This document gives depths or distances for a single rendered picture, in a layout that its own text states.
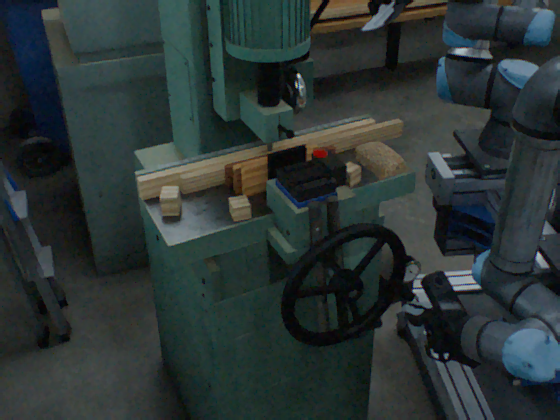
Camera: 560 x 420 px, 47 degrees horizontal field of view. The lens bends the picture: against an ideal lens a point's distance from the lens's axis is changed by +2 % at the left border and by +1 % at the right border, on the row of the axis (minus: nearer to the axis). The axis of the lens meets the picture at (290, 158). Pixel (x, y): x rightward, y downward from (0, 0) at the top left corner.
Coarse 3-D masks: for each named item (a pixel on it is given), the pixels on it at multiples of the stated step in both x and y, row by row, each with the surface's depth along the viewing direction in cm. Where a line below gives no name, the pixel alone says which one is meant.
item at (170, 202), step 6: (168, 186) 134; (174, 186) 134; (162, 192) 132; (168, 192) 132; (174, 192) 132; (162, 198) 131; (168, 198) 131; (174, 198) 131; (162, 204) 132; (168, 204) 132; (174, 204) 132; (180, 204) 136; (162, 210) 132; (168, 210) 132; (174, 210) 132
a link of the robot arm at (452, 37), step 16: (448, 0) 139; (464, 0) 135; (480, 0) 136; (448, 16) 139; (464, 16) 137; (480, 16) 136; (496, 16) 135; (448, 32) 140; (464, 32) 138; (480, 32) 137
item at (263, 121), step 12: (240, 96) 145; (252, 96) 144; (240, 108) 147; (252, 108) 141; (264, 108) 138; (276, 108) 138; (288, 108) 138; (252, 120) 142; (264, 120) 136; (276, 120) 137; (288, 120) 139; (264, 132) 138; (276, 132) 139
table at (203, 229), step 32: (352, 160) 153; (224, 192) 141; (352, 192) 142; (384, 192) 147; (160, 224) 131; (192, 224) 130; (224, 224) 130; (256, 224) 133; (192, 256) 129; (288, 256) 128
